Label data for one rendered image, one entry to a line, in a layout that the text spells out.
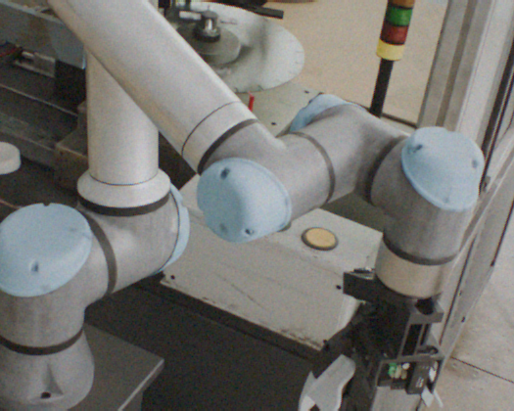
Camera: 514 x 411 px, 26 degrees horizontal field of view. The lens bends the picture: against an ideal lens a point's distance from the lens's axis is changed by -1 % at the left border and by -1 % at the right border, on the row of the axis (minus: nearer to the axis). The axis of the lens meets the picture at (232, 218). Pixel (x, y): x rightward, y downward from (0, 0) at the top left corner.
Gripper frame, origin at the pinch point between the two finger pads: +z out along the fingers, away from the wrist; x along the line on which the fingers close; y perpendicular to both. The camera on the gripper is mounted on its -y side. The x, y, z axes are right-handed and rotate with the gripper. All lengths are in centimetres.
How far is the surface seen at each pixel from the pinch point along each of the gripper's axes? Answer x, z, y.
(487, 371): 85, 91, -95
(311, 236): 3.7, 0.9, -32.6
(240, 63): 2, -4, -73
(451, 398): 72, 91, -87
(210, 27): -3, -9, -75
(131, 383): -21.0, 16.2, -22.3
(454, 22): 12.4, -34.6, -25.6
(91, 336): -25.1, 16.3, -31.7
